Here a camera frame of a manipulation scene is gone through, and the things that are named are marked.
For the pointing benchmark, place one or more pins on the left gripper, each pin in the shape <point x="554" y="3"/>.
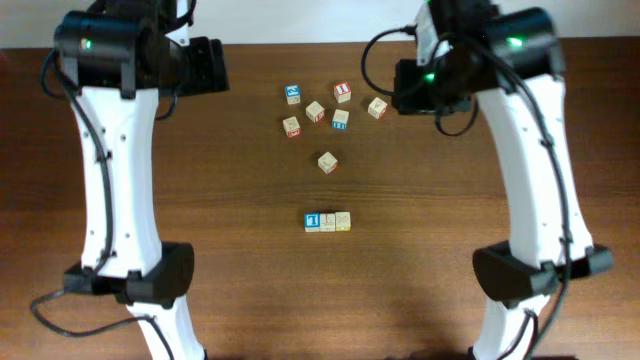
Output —
<point x="210" y="68"/>

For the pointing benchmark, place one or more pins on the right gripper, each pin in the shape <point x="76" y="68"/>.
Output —
<point x="411" y="87"/>

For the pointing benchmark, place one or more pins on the yellow-edged block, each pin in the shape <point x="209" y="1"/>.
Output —
<point x="342" y="221"/>

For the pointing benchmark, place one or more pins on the sailboat block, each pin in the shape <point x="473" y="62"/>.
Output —
<point x="327" y="222"/>

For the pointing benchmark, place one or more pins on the blue-top block with L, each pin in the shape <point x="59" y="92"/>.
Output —
<point x="312" y="222"/>

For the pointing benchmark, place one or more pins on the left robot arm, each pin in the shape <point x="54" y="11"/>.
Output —
<point x="115" y="61"/>

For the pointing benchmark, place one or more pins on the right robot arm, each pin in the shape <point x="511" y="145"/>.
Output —
<point x="513" y="66"/>

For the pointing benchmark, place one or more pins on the ice cream cone block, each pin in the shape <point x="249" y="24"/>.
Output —
<point x="377" y="108"/>

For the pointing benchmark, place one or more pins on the red-top block with I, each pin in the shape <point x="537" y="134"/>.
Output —
<point x="342" y="92"/>

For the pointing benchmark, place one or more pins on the block with 8, blue side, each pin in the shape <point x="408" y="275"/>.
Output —
<point x="340" y="119"/>

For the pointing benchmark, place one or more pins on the blue-top block with 2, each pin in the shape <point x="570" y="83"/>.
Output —
<point x="293" y="94"/>

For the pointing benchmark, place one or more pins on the block with red E side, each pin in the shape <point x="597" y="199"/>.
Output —
<point x="315" y="112"/>

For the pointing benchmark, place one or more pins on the butterfly block, red side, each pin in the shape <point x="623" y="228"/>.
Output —
<point x="291" y="127"/>

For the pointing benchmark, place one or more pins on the acorn block with green N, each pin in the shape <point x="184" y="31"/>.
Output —
<point x="327" y="162"/>

